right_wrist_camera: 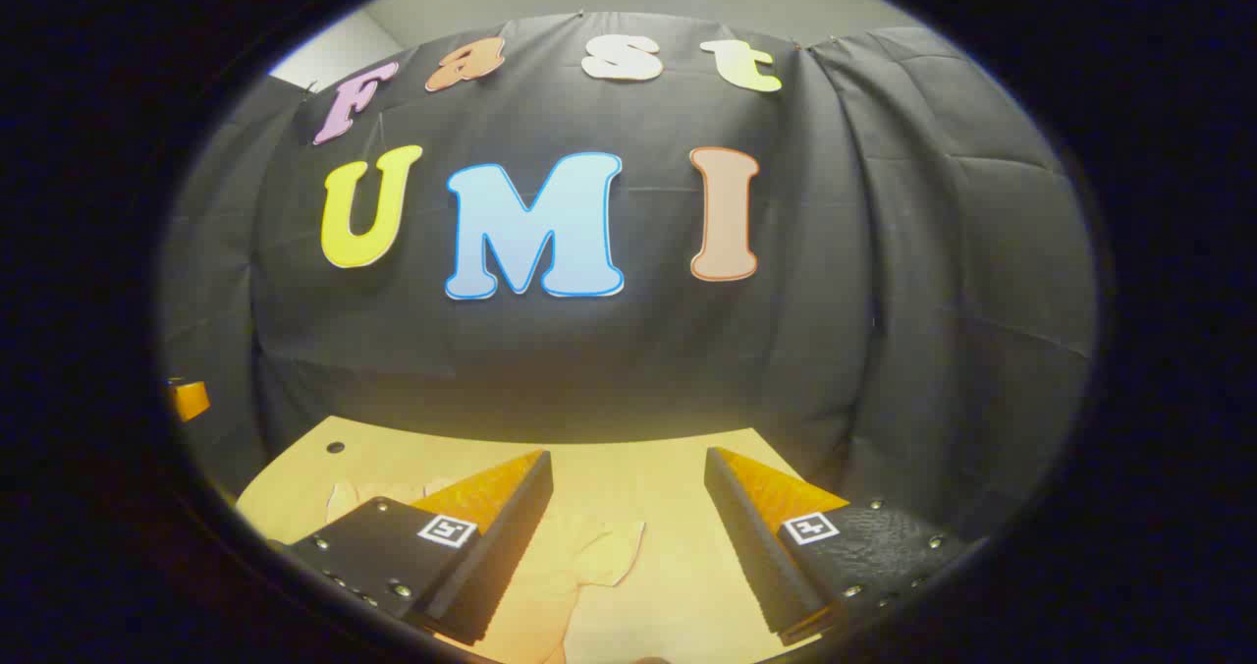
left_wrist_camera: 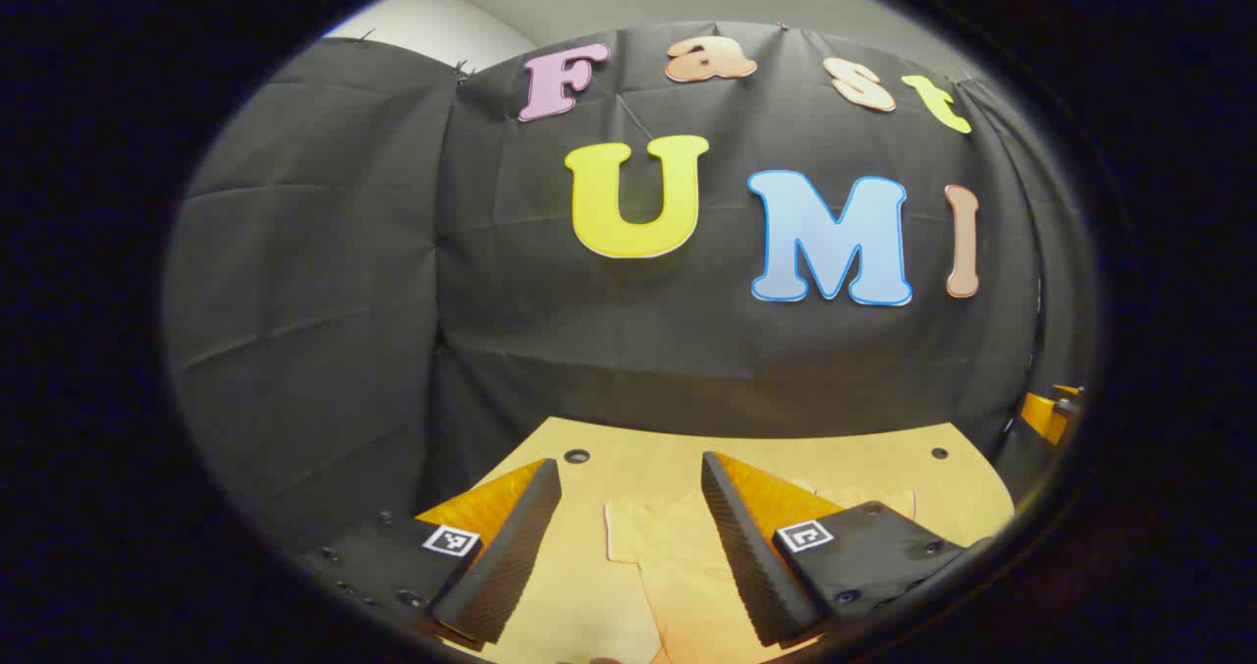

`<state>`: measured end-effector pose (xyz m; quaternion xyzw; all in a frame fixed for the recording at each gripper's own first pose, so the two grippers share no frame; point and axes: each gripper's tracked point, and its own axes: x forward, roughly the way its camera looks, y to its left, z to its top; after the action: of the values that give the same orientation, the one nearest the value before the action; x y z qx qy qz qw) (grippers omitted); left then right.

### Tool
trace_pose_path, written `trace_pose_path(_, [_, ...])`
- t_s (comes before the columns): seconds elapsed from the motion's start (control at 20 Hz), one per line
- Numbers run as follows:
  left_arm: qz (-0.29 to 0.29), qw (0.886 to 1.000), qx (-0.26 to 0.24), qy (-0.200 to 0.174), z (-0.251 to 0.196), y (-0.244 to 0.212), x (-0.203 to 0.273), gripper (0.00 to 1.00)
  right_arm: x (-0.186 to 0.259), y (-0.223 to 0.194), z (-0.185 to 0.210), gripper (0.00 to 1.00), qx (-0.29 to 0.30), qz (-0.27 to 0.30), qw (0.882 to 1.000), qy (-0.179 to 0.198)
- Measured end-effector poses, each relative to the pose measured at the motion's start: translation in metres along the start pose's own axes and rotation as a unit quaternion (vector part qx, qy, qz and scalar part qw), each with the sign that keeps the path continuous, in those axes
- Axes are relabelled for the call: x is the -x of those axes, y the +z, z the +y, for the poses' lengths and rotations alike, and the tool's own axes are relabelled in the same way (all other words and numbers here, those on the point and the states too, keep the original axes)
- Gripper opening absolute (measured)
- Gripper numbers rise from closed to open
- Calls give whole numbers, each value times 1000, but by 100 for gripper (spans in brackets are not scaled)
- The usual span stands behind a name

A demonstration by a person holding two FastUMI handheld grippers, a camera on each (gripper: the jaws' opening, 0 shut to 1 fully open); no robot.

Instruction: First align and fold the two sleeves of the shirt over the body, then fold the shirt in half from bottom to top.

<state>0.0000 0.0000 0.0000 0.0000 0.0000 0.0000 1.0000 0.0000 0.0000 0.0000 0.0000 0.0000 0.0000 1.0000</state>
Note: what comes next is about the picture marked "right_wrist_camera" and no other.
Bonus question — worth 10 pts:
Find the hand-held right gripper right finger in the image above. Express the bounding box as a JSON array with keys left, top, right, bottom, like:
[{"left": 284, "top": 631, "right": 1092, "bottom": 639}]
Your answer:
[{"left": 703, "top": 445, "right": 991, "bottom": 647}]

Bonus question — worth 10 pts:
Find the orange T-shirt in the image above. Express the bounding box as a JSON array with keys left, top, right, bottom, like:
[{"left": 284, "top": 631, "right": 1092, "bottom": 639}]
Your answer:
[{"left": 327, "top": 475, "right": 647, "bottom": 664}]

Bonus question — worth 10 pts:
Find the black backdrop cloth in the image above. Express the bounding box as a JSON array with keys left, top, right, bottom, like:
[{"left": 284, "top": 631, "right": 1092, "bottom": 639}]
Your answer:
[{"left": 157, "top": 11, "right": 1099, "bottom": 547}]

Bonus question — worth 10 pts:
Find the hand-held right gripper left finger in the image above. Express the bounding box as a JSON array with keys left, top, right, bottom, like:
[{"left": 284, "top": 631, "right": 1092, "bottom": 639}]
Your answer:
[{"left": 280, "top": 448, "right": 556, "bottom": 647}]

